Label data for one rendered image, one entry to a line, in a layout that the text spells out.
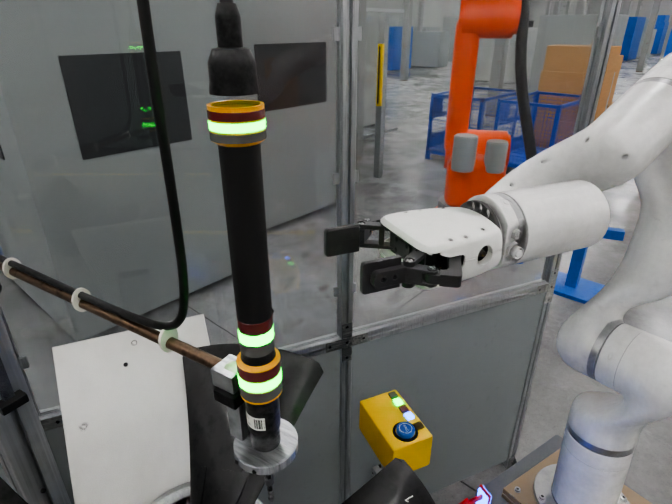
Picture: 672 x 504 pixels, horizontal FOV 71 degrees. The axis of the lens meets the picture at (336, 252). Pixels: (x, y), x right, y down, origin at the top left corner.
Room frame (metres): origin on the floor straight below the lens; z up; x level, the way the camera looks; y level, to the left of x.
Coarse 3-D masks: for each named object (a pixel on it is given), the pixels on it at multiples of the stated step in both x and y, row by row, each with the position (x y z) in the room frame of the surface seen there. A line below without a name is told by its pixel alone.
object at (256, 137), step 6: (210, 132) 0.36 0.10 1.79; (264, 132) 0.36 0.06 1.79; (210, 138) 0.36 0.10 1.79; (216, 138) 0.35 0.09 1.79; (222, 138) 0.35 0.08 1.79; (228, 138) 0.35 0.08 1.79; (234, 138) 0.35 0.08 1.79; (240, 138) 0.35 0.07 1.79; (246, 138) 0.35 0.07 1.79; (252, 138) 0.35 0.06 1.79; (258, 138) 0.36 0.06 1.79; (264, 138) 0.36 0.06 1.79
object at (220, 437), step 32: (224, 352) 0.58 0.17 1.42; (288, 352) 0.56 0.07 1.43; (192, 384) 0.56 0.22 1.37; (288, 384) 0.52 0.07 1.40; (192, 416) 0.52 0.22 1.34; (224, 416) 0.50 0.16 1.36; (288, 416) 0.48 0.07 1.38; (192, 448) 0.49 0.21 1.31; (224, 448) 0.47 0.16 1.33; (192, 480) 0.46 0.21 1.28; (224, 480) 0.44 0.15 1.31; (256, 480) 0.43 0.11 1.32
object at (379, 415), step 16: (368, 400) 0.84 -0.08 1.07; (384, 400) 0.84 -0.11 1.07; (368, 416) 0.79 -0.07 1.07; (384, 416) 0.79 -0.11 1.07; (400, 416) 0.79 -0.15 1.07; (416, 416) 0.79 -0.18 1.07; (368, 432) 0.79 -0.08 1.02; (384, 432) 0.74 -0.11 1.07; (416, 432) 0.74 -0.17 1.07; (384, 448) 0.72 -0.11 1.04; (400, 448) 0.70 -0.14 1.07; (416, 448) 0.71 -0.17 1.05; (384, 464) 0.72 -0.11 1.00; (416, 464) 0.72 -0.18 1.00
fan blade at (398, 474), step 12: (384, 468) 0.54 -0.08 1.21; (396, 468) 0.53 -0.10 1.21; (408, 468) 0.53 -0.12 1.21; (372, 480) 0.52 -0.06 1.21; (384, 480) 0.52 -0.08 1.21; (396, 480) 0.52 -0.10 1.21; (408, 480) 0.52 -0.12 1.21; (420, 480) 0.52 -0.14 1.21; (360, 492) 0.50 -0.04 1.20; (372, 492) 0.50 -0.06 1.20; (384, 492) 0.50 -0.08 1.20; (396, 492) 0.50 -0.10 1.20; (420, 492) 0.50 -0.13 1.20
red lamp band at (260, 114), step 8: (224, 104) 0.39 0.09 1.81; (256, 104) 0.39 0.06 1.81; (208, 112) 0.36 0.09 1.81; (216, 112) 0.35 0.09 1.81; (248, 112) 0.35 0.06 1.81; (256, 112) 0.36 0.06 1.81; (264, 112) 0.37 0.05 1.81; (216, 120) 0.35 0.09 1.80; (224, 120) 0.35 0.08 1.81; (232, 120) 0.35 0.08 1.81; (240, 120) 0.35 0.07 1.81; (248, 120) 0.35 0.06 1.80
